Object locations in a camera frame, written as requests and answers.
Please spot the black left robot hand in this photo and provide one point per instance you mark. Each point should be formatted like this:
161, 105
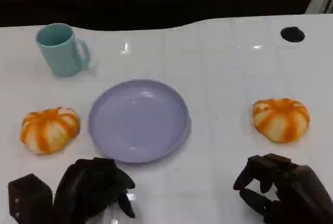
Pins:
83, 185

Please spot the orange and white bread roll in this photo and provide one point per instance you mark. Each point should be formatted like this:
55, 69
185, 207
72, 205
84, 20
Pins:
49, 131
282, 121

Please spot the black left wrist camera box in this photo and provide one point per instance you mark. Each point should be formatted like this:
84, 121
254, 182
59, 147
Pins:
28, 198

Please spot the lilac plate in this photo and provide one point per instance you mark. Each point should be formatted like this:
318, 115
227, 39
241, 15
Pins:
138, 125

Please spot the pale green mug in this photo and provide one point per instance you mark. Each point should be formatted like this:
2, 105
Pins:
62, 57

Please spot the black round table grommet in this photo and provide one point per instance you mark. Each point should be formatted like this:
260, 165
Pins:
292, 34

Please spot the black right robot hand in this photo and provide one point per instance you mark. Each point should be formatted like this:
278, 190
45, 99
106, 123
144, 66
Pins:
299, 190

